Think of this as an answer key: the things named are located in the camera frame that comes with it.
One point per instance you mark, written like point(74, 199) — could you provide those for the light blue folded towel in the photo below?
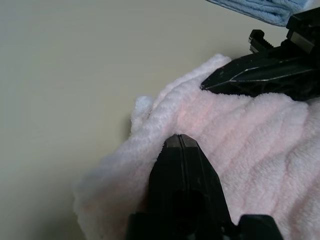
point(262, 10)

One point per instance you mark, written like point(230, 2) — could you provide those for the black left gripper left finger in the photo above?
point(167, 175)

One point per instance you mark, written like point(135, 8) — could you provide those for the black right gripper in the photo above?
point(302, 30)

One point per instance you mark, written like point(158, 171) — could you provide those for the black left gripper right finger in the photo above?
point(202, 180)

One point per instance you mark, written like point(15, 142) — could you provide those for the pink terry towel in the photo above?
point(237, 150)

